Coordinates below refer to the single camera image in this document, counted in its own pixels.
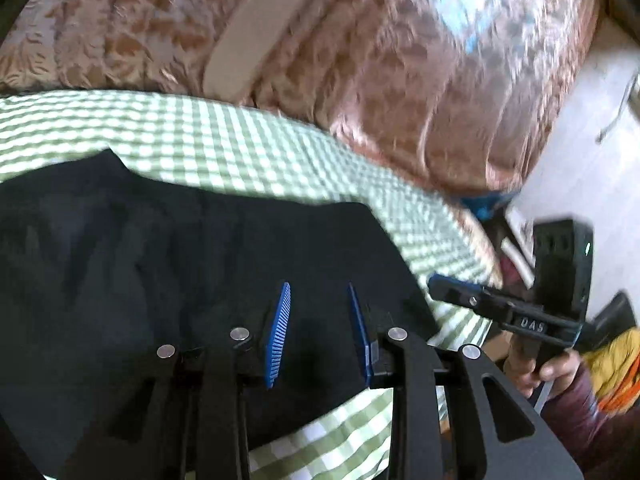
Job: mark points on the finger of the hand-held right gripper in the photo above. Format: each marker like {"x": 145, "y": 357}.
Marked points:
{"x": 452, "y": 291}

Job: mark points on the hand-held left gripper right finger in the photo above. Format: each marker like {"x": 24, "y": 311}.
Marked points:
{"x": 361, "y": 340}

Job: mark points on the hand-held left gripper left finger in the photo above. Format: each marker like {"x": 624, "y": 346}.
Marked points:
{"x": 277, "y": 335}

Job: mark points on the black embroidered pants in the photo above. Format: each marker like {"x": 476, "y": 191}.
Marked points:
{"x": 150, "y": 260}

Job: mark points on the person's right forearm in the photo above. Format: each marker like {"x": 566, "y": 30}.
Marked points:
{"x": 595, "y": 420}

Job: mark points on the person's right hand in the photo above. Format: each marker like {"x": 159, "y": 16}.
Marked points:
{"x": 561, "y": 369}

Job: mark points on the blue cloth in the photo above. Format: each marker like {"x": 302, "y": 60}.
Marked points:
{"x": 482, "y": 205}

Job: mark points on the yellow and orange cloth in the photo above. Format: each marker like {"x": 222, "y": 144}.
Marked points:
{"x": 617, "y": 365}

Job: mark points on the green checked bedsheet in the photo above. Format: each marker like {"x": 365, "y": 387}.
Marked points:
{"x": 225, "y": 135}

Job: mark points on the brown floral curtain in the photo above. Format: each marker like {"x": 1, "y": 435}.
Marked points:
{"x": 425, "y": 85}

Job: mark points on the beige curtain tie-back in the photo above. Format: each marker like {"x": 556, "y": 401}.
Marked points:
{"x": 250, "y": 25}

